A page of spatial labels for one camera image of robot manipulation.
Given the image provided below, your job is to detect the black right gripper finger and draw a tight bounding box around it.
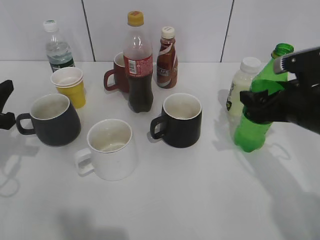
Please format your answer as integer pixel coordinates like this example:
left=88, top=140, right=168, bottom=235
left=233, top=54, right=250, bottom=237
left=273, top=46, right=320, bottom=88
left=239, top=79, right=320, bottom=134

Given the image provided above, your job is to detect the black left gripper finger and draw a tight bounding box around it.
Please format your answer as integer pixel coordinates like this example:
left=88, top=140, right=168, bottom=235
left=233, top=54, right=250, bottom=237
left=0, top=79, right=14, bottom=112
left=0, top=112, right=15, bottom=130

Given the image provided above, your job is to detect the dark gray round mug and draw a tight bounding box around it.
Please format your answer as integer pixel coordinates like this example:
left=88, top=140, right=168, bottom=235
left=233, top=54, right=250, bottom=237
left=16, top=93, right=81, bottom=147

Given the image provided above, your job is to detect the green sprite bottle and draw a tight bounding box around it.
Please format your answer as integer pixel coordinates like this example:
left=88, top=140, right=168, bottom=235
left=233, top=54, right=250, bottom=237
left=233, top=43, right=294, bottom=153

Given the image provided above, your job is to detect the yellow paper cup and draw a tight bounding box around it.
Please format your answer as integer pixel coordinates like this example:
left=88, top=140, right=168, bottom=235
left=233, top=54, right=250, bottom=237
left=50, top=67, right=86, bottom=109

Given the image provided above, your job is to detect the white milk drink bottle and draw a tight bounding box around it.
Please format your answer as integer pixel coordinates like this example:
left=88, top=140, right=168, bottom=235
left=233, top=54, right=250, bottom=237
left=226, top=57, right=261, bottom=117

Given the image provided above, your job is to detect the clear water bottle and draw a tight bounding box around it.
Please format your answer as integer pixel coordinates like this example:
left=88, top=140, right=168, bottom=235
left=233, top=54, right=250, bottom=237
left=43, top=20, right=75, bottom=73

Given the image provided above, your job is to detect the white ceramic mug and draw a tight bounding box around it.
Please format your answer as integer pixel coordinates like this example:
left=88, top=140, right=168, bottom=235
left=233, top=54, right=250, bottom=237
left=74, top=119, right=138, bottom=181

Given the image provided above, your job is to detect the dark red mug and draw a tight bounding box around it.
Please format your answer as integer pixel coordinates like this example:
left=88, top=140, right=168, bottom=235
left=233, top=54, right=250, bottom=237
left=103, top=52, right=130, bottom=93

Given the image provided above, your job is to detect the black ceramic mug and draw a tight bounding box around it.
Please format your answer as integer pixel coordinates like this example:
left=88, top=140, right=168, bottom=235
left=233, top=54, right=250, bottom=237
left=149, top=93, right=203, bottom=148

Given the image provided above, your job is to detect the cola bottle yellow cap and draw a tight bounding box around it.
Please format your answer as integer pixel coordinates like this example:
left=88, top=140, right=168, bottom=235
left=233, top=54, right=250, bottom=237
left=123, top=10, right=154, bottom=113

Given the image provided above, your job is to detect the brown coffee drink bottle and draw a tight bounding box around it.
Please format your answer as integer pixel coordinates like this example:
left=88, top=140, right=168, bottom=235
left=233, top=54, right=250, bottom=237
left=156, top=26, right=178, bottom=89

